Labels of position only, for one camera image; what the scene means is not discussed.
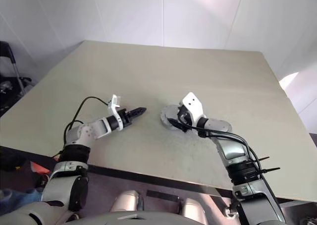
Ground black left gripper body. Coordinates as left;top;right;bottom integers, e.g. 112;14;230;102
118;109;132;125

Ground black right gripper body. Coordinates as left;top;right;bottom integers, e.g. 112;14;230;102
182;106;194;127

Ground silver motor housing copper windings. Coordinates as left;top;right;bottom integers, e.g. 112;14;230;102
159;115;189;131

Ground grey spoked floor wheel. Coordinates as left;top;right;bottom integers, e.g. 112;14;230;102
299;216;317;225

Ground black flat floor strip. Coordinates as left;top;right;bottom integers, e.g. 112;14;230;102
146;190;180;201

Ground silver rounded robot leg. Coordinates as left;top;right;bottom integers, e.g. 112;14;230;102
112;190;146;212
179;197;207;218

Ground grey robot torso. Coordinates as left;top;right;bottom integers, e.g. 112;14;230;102
81;210;238;225

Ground orange object under table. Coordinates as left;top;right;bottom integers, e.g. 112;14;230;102
29;160;53;175

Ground white castor wheel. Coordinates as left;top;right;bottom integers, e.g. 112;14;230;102
223;206;238;220

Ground black folding cart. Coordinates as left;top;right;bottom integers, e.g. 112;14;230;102
0;41;34;117

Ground blue fabric bundle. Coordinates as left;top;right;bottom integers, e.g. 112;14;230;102
0;187;43;206

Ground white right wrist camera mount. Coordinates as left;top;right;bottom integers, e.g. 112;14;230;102
182;92;208;127

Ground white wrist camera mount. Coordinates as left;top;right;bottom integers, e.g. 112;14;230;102
182;92;208;127
106;94;125;132

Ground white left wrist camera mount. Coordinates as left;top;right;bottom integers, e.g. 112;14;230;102
106;94;125;132

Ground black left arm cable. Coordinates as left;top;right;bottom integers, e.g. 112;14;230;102
63;96;111;159

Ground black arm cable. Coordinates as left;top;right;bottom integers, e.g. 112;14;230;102
63;96;111;159
188;123;279;206

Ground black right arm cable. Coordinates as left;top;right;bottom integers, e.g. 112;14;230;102
188;123;279;206

